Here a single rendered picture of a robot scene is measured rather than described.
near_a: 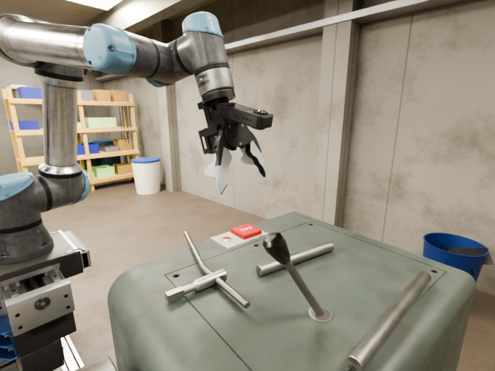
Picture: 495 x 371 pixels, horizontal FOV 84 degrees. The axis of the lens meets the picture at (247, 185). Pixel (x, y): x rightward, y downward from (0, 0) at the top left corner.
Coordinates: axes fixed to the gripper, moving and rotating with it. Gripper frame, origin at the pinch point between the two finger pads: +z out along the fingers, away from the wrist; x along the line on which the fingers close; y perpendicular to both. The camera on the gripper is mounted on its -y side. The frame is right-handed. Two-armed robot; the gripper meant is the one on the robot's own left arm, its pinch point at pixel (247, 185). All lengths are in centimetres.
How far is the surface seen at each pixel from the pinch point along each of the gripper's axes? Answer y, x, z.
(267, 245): -16.1, 16.7, 5.4
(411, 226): 27, -259, 110
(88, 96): 543, -205, -178
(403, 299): -27.2, 0.5, 21.2
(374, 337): -26.0, 11.4, 20.2
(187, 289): 1.3, 19.8, 13.3
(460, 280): -33.2, -16.4, 26.2
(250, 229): 9.4, -7.7, 13.3
